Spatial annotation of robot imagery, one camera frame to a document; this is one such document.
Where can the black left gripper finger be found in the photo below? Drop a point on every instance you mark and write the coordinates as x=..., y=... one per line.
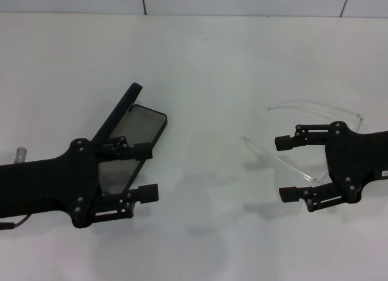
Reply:
x=148, y=193
x=141, y=150

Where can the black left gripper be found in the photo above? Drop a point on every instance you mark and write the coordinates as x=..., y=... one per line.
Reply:
x=45, y=184

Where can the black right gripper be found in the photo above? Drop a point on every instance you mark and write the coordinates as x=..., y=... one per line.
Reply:
x=354, y=159

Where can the clear white glasses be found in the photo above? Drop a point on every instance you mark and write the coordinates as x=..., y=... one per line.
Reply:
x=303, y=173

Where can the black glasses case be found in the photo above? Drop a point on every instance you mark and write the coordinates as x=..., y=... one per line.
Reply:
x=145, y=123

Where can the silver knurled connector post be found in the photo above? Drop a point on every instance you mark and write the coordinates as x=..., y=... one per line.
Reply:
x=21, y=155

